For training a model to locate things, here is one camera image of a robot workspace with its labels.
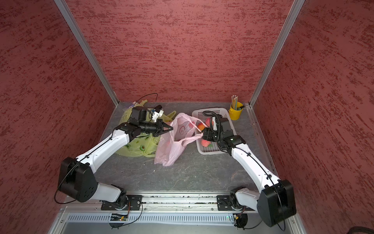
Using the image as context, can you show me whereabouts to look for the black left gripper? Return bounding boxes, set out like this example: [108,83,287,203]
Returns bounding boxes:
[139,118,173,136]

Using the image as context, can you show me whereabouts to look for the pink plastic bag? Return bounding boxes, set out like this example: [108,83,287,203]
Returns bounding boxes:
[154,113,207,167]

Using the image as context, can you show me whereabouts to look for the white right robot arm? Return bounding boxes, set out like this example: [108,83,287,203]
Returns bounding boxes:
[202,112,297,227]

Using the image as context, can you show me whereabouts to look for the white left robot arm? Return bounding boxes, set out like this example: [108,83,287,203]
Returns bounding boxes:
[57,105,173,211]

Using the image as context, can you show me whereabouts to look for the orange red peach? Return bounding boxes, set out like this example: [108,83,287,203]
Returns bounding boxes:
[197,123,205,132]

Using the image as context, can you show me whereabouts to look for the green avocado plastic bag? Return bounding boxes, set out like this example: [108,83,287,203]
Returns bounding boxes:
[116,99,160,158]

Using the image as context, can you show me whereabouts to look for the yellow pencil cup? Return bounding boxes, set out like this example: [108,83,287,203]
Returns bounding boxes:
[228,102,244,121]

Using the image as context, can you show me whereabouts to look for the white plastic basket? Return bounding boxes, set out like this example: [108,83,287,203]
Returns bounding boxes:
[192,107,236,155]

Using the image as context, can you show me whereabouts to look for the colored pencils bundle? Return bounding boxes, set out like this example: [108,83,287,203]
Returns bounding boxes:
[231,95,238,110]

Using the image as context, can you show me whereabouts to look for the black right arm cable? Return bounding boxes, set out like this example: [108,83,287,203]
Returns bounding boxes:
[201,110,286,232]

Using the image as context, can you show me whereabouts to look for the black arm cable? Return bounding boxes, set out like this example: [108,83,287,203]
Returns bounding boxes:
[201,110,286,232]
[54,93,159,205]

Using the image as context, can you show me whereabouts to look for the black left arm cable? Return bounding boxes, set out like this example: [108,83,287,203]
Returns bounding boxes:
[54,93,159,205]

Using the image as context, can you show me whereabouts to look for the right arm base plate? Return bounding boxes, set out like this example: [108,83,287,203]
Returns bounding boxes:
[216,195,254,212]

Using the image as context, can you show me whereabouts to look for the aluminium front rail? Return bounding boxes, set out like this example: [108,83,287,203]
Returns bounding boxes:
[49,192,306,234]

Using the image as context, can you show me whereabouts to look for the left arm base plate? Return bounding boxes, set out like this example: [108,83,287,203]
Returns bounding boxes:
[100,195,142,212]

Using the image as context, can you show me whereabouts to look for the white slotted cable duct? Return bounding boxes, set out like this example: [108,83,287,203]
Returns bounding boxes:
[66,213,234,226]

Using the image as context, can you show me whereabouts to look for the right aluminium corner post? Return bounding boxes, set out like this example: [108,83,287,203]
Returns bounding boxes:
[249,0,305,108]

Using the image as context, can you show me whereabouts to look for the aluminium corner post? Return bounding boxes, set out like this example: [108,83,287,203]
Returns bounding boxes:
[249,0,305,108]
[54,0,120,107]

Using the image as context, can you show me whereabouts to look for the left aluminium corner post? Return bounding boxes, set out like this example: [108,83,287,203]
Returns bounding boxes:
[54,0,120,107]

